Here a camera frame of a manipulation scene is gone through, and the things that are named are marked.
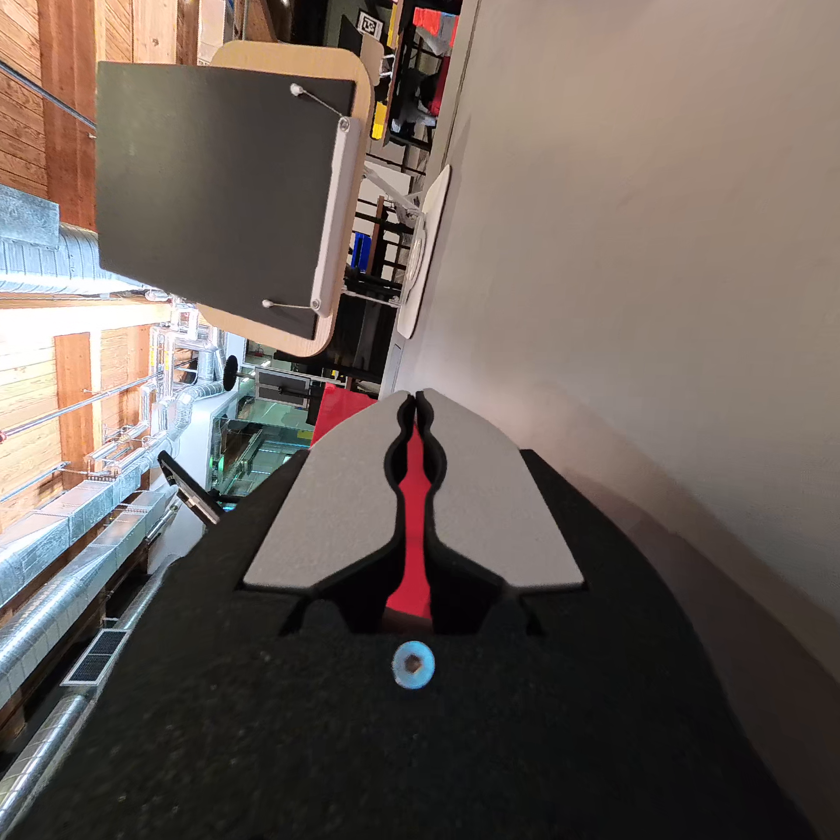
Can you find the wood-framed black board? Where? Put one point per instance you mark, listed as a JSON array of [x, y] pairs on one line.
[[210, 184]]

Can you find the red storage bin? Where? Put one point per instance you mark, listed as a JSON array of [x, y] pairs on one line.
[[413, 538]]

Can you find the small blue bin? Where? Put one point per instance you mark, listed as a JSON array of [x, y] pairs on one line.
[[361, 250]]

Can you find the large round silver duct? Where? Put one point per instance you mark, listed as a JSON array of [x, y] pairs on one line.
[[52, 262]]

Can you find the orange traffic cone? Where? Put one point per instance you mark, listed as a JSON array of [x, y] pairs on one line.
[[436, 23]]

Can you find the rectangular silver duct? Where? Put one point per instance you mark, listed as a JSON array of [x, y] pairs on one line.
[[59, 538]]

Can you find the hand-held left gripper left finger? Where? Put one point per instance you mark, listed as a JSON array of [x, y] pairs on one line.
[[328, 518]]

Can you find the grey desk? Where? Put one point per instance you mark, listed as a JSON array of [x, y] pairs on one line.
[[656, 262]]

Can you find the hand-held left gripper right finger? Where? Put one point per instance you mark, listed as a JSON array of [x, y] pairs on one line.
[[499, 518]]

